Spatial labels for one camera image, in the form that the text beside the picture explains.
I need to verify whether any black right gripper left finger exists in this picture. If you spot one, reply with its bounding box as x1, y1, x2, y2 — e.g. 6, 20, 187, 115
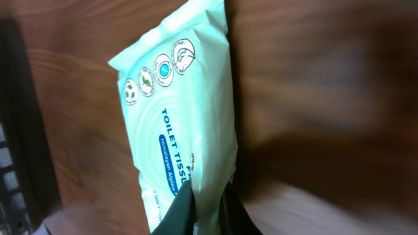
152, 180, 195, 235

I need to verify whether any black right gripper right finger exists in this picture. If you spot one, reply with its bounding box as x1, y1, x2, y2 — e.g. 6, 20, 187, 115
219, 182, 263, 235

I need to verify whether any teal wet wipes pack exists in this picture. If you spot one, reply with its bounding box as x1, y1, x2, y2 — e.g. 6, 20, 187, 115
109, 0, 238, 234

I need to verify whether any grey plastic mesh basket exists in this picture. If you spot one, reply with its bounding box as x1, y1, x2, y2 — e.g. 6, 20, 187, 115
1, 18, 61, 234

